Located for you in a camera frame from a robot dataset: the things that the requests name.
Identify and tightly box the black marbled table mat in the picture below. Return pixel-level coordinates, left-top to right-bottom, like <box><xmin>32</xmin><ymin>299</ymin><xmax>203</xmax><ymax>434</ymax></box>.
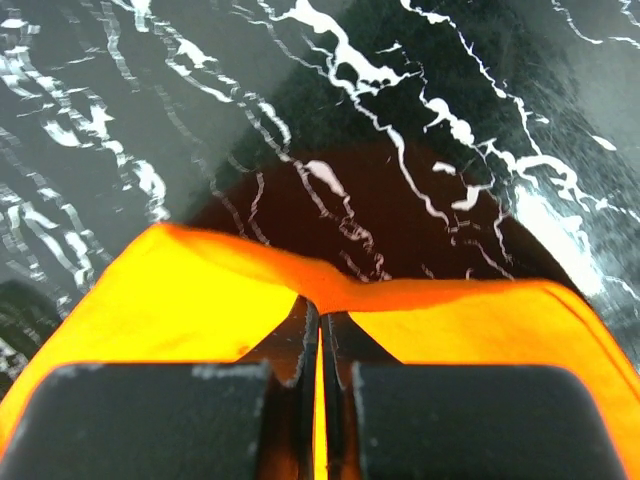
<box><xmin>1</xmin><ymin>1</ymin><xmax>639</xmax><ymax>389</ymax></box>

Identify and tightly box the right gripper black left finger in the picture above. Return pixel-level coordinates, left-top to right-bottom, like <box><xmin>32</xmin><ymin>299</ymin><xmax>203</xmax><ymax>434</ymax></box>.
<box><xmin>1</xmin><ymin>298</ymin><xmax>318</xmax><ymax>479</ymax></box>

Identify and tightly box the orange t shirt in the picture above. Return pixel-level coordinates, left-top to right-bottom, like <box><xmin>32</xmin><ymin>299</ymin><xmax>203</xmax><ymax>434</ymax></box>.
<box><xmin>1</xmin><ymin>224</ymin><xmax>639</xmax><ymax>478</ymax></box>

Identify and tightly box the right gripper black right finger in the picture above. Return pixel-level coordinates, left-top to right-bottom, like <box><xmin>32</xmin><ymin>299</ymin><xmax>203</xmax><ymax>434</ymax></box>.
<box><xmin>320</xmin><ymin>312</ymin><xmax>631</xmax><ymax>479</ymax></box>

